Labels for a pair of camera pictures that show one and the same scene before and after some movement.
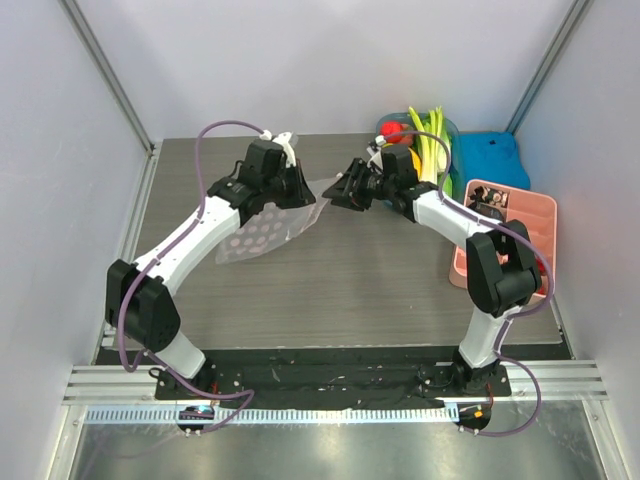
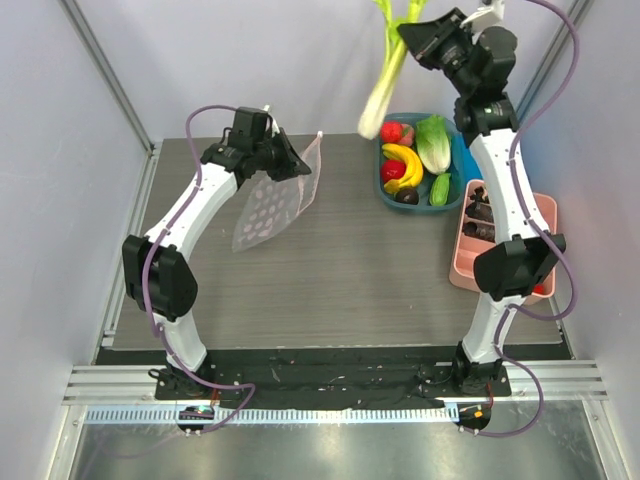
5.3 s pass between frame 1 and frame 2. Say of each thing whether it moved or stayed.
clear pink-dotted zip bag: moved
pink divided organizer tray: stayed
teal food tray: stayed
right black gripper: moved
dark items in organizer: stayed
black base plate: stayed
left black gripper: moved
